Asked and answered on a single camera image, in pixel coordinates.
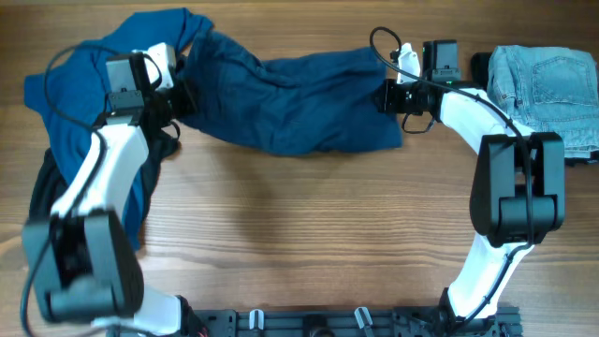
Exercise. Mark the navy blue shorts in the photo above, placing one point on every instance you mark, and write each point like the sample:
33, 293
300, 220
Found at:
321, 102

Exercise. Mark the light blue denim jeans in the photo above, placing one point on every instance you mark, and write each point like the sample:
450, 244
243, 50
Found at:
547, 93

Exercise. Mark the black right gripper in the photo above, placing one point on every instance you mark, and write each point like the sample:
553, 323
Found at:
387, 103

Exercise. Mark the black folded garment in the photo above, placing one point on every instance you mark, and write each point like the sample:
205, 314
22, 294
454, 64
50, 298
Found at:
479, 68

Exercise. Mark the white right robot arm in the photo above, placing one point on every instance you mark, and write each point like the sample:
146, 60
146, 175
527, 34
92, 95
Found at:
517, 194

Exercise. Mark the black garment under t-shirt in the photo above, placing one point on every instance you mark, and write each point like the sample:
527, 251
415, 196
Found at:
50, 184

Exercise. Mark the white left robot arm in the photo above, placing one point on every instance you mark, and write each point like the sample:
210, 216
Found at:
82, 268

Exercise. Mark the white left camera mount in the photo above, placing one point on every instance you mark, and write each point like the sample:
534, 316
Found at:
160, 65

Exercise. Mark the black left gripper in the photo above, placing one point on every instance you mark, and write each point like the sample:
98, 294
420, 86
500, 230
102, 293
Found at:
186, 100

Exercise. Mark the teal blue t-shirt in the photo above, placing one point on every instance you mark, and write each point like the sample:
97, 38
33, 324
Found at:
79, 87

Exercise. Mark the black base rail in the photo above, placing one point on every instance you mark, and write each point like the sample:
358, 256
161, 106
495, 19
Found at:
360, 322

